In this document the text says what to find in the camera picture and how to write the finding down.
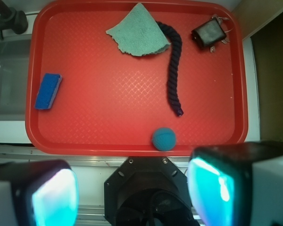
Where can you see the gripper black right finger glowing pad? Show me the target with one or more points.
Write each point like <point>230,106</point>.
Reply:
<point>237,185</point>

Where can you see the blue sponge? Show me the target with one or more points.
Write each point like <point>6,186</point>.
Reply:
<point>47,91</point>

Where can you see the aluminium rail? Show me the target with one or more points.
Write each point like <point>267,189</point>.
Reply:
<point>11,153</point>

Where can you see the light green cloth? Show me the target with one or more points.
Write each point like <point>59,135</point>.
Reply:
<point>138,34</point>

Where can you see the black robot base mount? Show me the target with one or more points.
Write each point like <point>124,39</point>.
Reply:
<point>148,191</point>

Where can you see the red plastic tray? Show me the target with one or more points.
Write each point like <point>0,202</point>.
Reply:
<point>110,103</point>

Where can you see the grey sink faucet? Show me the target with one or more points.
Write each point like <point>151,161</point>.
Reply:
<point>12,19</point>

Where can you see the teal knitted ball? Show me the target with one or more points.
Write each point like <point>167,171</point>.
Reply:
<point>164,139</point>

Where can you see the grey sink basin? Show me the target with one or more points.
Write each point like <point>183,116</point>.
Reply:
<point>14,59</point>

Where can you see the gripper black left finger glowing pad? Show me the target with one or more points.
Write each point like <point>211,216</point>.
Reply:
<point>38,193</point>

